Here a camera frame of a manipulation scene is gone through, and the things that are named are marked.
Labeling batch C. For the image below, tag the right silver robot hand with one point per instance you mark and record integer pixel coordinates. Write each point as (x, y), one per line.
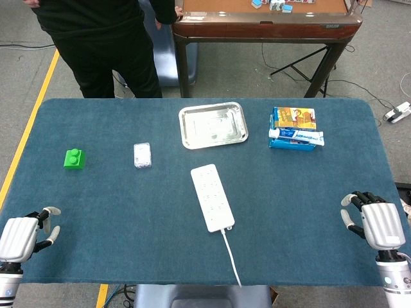
(382, 224)

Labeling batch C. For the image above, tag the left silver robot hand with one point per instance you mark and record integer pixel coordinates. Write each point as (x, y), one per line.
(16, 235)

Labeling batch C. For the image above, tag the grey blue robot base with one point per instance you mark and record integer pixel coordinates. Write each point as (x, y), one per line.
(168, 61)

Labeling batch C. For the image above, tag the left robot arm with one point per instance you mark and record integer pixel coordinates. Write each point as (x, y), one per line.
(8, 285)

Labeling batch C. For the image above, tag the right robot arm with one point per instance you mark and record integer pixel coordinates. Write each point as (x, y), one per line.
(396, 279)

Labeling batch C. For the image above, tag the white floor power strip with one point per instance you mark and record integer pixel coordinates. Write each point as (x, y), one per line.
(398, 113)

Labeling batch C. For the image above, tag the black equipment base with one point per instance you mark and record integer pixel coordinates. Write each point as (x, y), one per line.
(404, 186)

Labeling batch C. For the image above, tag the green toy building block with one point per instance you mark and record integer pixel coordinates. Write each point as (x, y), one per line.
(74, 160)

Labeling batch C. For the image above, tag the yellow floor tape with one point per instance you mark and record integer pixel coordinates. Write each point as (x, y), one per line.
(29, 125)
(102, 296)

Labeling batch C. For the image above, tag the blue table cloth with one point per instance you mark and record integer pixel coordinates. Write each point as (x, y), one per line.
(128, 208)

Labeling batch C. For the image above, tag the white blue toothpaste tube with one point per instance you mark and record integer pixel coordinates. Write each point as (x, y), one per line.
(298, 136)

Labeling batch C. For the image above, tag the blue illustrated carton box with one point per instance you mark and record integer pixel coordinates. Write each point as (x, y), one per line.
(293, 117)

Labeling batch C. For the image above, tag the small white plastic packet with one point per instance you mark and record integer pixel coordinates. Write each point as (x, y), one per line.
(142, 155)

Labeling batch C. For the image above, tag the grey blue robot chassis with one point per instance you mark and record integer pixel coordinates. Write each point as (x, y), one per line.
(199, 295)

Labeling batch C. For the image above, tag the stainless steel tray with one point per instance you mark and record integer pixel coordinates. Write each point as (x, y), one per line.
(213, 125)

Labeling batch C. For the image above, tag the person in black clothes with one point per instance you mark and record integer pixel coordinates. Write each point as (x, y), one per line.
(96, 48)

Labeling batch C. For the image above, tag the brown mahjong table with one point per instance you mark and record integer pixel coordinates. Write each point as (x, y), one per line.
(257, 30)

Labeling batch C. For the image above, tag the white blue mahjong tile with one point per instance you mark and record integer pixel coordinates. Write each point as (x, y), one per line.
(276, 5)

